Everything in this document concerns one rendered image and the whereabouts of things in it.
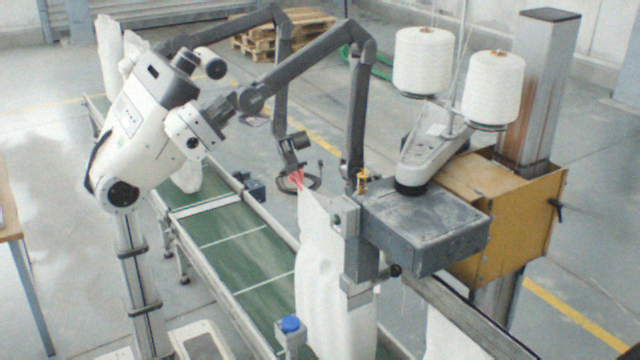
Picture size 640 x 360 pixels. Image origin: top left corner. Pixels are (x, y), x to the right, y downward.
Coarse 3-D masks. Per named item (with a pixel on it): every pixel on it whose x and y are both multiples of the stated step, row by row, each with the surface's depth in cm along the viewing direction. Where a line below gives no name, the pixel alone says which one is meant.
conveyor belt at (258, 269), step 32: (192, 224) 298; (224, 224) 298; (256, 224) 299; (224, 256) 274; (256, 256) 274; (288, 256) 274; (256, 288) 253; (288, 288) 253; (256, 320) 234; (384, 352) 219
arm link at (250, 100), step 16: (336, 32) 154; (352, 32) 155; (304, 48) 153; (320, 48) 154; (336, 48) 156; (352, 48) 161; (288, 64) 151; (304, 64) 153; (256, 80) 151; (272, 80) 150; (288, 80) 153; (240, 96) 146; (256, 96) 148; (256, 112) 149
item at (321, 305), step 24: (312, 192) 199; (312, 216) 200; (312, 240) 205; (336, 240) 187; (312, 264) 199; (336, 264) 192; (312, 288) 201; (336, 288) 189; (312, 312) 205; (336, 312) 190; (360, 312) 187; (312, 336) 211; (336, 336) 195; (360, 336) 192
